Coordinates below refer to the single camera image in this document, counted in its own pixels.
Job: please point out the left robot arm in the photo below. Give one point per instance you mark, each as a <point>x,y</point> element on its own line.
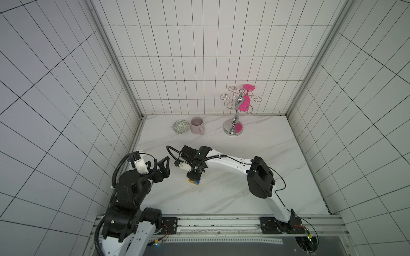
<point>126,229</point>

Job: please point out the pink wine glass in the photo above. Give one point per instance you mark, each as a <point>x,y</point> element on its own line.
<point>245,105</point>

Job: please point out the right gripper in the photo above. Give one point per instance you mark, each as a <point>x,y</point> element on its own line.
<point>195,174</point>

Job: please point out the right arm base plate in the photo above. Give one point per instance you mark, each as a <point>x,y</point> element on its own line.
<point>270,225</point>

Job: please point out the pale pink mug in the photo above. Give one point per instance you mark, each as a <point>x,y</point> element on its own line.
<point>197,126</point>

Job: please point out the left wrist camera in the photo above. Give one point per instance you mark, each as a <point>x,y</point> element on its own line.
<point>138,163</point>

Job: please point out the silver cup holder stand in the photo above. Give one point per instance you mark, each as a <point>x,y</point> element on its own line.
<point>234,127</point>

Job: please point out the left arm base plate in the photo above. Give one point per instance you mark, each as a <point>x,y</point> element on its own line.
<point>169,226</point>

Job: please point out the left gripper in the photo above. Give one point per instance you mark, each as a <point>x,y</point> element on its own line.
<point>166,172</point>

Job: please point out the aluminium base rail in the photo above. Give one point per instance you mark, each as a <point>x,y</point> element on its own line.
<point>246,228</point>

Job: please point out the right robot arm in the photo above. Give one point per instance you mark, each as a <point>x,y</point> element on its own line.
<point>260,180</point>

